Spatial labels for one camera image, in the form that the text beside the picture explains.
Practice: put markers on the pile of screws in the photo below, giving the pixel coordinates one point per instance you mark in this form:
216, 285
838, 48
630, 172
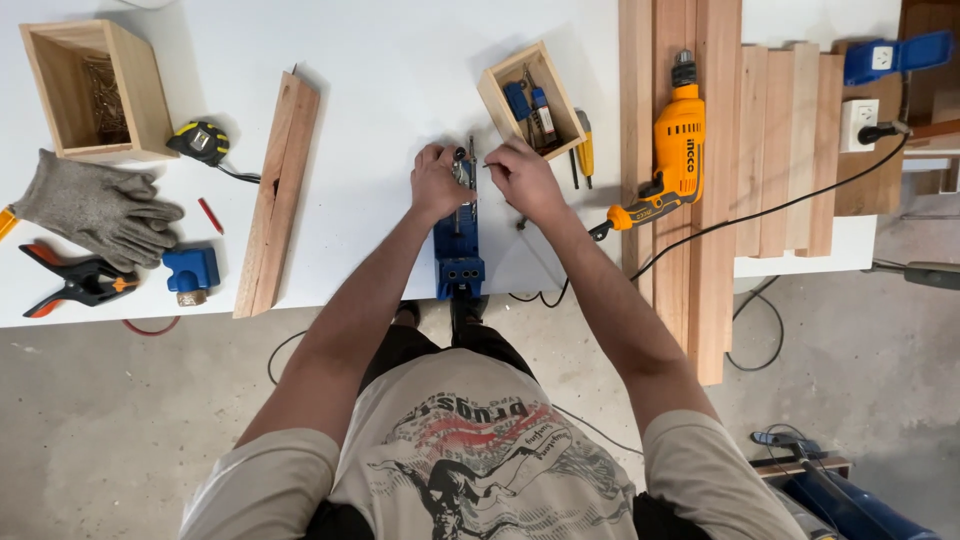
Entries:
105, 101

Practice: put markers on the white power outlet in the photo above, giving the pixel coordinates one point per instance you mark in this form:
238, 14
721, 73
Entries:
855, 120

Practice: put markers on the beige printed t-shirt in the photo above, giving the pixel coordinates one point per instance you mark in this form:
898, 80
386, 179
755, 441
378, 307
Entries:
480, 465

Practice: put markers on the blue bit holder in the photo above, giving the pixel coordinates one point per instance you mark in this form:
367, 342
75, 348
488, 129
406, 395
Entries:
517, 101

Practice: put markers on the yellow electric drill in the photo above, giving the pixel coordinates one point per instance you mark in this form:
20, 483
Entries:
675, 154

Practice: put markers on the long wooden plank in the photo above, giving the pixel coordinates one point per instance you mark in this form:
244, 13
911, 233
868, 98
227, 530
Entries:
716, 285
670, 300
635, 112

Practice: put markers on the orange black spring clamp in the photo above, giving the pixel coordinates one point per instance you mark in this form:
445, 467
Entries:
79, 281

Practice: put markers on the short wooden board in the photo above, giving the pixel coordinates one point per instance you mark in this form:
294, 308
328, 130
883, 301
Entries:
825, 150
802, 135
750, 150
777, 150

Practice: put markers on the red pencil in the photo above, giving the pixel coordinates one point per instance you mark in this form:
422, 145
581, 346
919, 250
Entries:
211, 216

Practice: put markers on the person's right fingers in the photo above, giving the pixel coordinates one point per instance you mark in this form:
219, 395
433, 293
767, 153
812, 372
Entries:
504, 156

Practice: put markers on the blue pocket hole jig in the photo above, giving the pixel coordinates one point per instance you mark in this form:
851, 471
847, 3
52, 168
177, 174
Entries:
458, 255

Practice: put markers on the blue white labelled bit case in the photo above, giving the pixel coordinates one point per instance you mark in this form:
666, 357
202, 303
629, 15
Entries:
544, 114

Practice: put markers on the brown wooden panel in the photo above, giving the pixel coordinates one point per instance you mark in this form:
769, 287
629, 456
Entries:
870, 184

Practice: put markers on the reddish wooden plank piece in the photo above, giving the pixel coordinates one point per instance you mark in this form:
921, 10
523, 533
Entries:
276, 199

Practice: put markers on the person's left hand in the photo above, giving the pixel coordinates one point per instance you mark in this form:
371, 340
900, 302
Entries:
435, 186

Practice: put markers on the small wooden box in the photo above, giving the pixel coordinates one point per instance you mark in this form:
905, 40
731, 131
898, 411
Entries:
559, 112

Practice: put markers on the black power plug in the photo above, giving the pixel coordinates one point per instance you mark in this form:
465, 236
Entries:
876, 133

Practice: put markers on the person's left fingers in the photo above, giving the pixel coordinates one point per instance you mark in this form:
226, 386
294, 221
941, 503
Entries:
435, 154

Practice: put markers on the black driver bit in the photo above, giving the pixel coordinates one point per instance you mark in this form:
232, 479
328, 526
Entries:
574, 169

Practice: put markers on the blue socket box with lid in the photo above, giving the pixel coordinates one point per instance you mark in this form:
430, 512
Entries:
896, 56

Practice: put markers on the grey work gloves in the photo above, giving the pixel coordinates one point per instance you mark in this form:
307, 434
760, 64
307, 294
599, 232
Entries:
97, 210

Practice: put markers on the person's right hand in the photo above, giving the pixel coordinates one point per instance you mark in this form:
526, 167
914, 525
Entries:
534, 187

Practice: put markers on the blue clamp block brass end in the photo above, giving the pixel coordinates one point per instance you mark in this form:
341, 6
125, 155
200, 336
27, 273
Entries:
192, 271

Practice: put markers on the yellow black tape measure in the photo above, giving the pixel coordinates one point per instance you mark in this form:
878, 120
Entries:
199, 142

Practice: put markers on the black shorts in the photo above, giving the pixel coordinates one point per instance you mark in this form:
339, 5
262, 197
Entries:
420, 352

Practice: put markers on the large wooden box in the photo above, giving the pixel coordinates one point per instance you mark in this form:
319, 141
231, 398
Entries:
112, 127

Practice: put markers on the stepped drill bit with collar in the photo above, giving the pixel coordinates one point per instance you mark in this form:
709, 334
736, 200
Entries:
471, 161

